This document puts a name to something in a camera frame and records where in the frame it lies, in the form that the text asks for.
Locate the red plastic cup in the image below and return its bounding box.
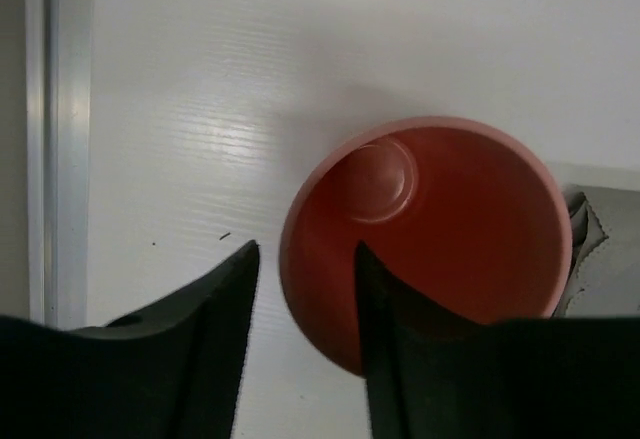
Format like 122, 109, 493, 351
279, 116, 572, 374

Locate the grey cloth placemat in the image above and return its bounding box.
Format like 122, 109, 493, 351
554, 187, 639, 318

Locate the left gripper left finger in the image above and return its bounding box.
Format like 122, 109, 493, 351
1, 241, 260, 438

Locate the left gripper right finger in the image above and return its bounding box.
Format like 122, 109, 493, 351
354, 244, 639, 438

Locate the aluminium left rail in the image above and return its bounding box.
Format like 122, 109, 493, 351
25, 0, 93, 329

